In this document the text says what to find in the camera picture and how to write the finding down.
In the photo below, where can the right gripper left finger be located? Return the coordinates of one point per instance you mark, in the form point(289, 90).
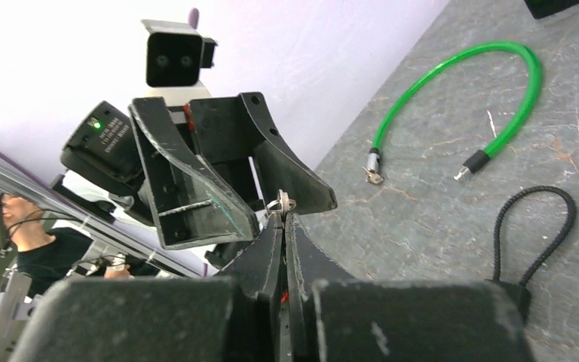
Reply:
point(232, 316)

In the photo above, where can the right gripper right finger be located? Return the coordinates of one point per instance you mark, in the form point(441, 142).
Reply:
point(334, 317)

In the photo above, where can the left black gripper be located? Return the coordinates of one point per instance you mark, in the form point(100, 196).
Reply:
point(196, 161)

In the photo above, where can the small key bunch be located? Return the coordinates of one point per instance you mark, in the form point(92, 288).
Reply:
point(282, 205)

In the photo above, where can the pair of silver keys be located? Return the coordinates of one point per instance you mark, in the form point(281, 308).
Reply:
point(372, 176)

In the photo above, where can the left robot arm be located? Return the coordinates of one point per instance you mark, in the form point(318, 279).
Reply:
point(102, 150)

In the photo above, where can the person in black shirt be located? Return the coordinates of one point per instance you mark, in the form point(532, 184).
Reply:
point(45, 256)

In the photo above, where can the black metronome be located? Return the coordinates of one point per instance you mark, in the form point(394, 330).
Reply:
point(540, 9)

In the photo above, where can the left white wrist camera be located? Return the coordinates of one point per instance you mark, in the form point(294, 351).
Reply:
point(175, 55)

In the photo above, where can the black cable padlock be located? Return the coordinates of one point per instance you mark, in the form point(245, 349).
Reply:
point(529, 228)

